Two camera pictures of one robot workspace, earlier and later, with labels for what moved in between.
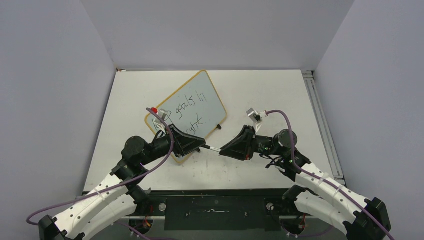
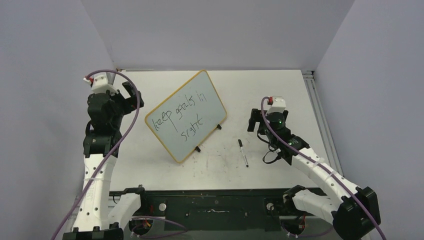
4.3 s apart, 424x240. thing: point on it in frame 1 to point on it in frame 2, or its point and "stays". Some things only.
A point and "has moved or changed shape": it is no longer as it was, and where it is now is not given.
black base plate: (215, 210) stays
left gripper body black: (178, 148) to (125, 106)
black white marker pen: (216, 149) has moved or changed shape
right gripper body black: (252, 143) to (257, 116)
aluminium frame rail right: (312, 86) stays
